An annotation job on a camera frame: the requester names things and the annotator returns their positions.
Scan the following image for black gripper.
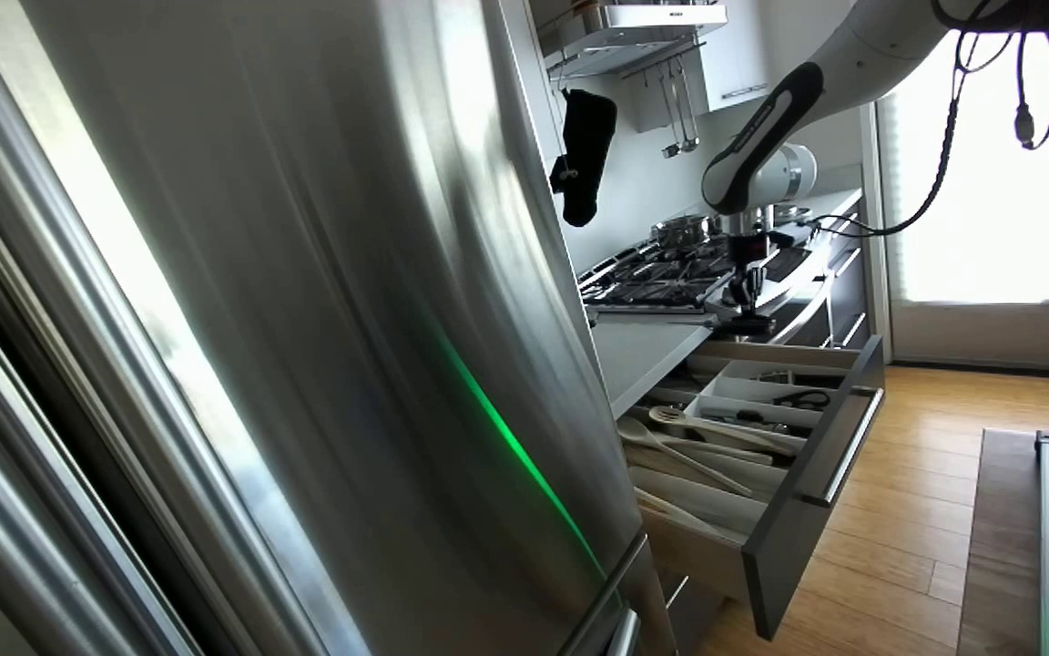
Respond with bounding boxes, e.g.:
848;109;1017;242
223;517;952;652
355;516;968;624
731;230;813;316

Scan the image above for grey front wooden drawer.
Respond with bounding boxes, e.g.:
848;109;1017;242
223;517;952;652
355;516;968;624
612;331;889;644

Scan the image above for grey lower kitchen cabinets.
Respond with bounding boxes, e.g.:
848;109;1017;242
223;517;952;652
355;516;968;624
765;188;883;357

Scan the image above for white cutlery tray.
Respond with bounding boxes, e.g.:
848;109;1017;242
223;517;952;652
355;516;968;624
683;357;848;429

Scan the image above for steel cooking pot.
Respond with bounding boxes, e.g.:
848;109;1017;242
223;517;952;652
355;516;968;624
649;211;718;257

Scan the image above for gas stove top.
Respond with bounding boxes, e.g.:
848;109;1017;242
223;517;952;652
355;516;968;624
575;235;739;316

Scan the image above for wooden spoon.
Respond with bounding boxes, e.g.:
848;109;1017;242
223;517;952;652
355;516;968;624
646;400;809;460

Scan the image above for hanging metal ladle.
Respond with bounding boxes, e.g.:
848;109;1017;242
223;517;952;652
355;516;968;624
675;58;703;157
660;65;684;161

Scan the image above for wooden spatula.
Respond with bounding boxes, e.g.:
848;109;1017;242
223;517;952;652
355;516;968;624
616;422;760;500

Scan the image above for black oven mitt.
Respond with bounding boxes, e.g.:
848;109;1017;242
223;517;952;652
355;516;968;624
545;89;621;230

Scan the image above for bright glass balcony door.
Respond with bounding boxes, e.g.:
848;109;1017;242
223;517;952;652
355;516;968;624
883;24;1049;376

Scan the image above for steel range hood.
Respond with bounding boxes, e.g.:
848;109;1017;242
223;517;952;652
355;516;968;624
535;0;731;84

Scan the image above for wooden stand board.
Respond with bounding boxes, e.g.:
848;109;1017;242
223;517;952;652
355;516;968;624
958;428;1049;656

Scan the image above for stainless steel fridge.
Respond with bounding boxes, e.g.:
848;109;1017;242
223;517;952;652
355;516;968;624
0;0;684;656

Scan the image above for silver drawer handle bar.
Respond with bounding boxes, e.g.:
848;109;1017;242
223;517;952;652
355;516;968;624
820;383;889;506

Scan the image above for white wall cabinet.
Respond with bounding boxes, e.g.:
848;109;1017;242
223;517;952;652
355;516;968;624
698;0;776;116

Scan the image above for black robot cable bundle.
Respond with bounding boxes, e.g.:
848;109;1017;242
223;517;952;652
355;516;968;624
813;0;1049;530

